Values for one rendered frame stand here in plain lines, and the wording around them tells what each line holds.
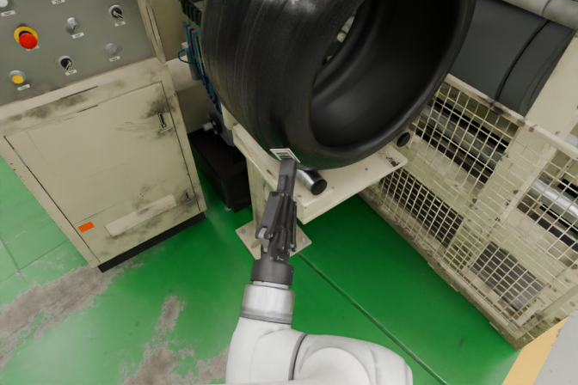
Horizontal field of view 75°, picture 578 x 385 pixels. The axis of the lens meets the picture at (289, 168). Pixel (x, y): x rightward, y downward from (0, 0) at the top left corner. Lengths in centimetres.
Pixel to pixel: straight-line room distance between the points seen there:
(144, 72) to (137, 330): 103
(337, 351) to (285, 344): 10
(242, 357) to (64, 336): 131
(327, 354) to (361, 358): 5
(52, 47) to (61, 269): 110
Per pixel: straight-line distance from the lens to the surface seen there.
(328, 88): 110
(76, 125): 136
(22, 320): 202
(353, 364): 57
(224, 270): 180
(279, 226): 69
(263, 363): 64
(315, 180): 87
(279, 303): 66
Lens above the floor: 158
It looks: 48 degrees down
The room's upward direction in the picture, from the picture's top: straight up
